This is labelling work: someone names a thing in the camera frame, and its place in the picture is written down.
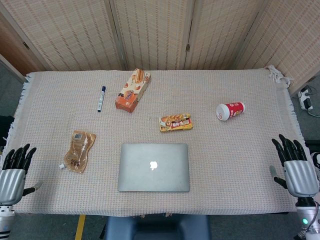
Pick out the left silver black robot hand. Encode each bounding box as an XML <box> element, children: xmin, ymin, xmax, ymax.
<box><xmin>0</xmin><ymin>143</ymin><xmax>43</xmax><ymax>206</ymax></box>

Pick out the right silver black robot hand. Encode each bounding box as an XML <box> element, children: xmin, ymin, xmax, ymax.
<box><xmin>269</xmin><ymin>134</ymin><xmax>320</xmax><ymax>198</ymax></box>

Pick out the silver apple laptop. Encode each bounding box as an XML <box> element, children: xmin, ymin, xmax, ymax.
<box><xmin>117</xmin><ymin>142</ymin><xmax>191</xmax><ymax>193</ymax></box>

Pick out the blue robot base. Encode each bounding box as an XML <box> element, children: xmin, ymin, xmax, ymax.
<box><xmin>99</xmin><ymin>214</ymin><xmax>211</xmax><ymax>240</ymax></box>

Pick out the brown spouted drink pouch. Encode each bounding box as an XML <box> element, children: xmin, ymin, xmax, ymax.
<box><xmin>58</xmin><ymin>129</ymin><xmax>97</xmax><ymax>174</ymax></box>

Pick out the white power strip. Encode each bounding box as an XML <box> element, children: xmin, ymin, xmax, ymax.
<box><xmin>296</xmin><ymin>86</ymin><xmax>314</xmax><ymax>111</ymax></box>

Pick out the yellow floor tape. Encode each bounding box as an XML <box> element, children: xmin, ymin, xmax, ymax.
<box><xmin>74</xmin><ymin>214</ymin><xmax>87</xmax><ymax>240</ymax></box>

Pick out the red white paper cup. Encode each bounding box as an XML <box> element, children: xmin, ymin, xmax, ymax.
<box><xmin>215</xmin><ymin>101</ymin><xmax>246</xmax><ymax>122</ymax></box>

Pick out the blue white marker pen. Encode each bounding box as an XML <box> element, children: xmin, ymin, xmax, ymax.
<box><xmin>97</xmin><ymin>85</ymin><xmax>107</xmax><ymax>113</ymax></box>

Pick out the yellow curry box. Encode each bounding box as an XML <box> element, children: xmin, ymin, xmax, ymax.
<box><xmin>158</xmin><ymin>113</ymin><xmax>194</xmax><ymax>133</ymax></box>

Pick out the beige woven tablecloth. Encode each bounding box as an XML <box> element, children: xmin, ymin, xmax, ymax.
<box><xmin>4</xmin><ymin>64</ymin><xmax>306</xmax><ymax>218</ymax></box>

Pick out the orange biscuit box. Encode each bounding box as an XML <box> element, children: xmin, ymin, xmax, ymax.
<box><xmin>114</xmin><ymin>68</ymin><xmax>152</xmax><ymax>114</ymax></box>

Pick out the woven folding screen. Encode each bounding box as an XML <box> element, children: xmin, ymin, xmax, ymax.
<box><xmin>0</xmin><ymin>0</ymin><xmax>320</xmax><ymax>96</ymax></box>

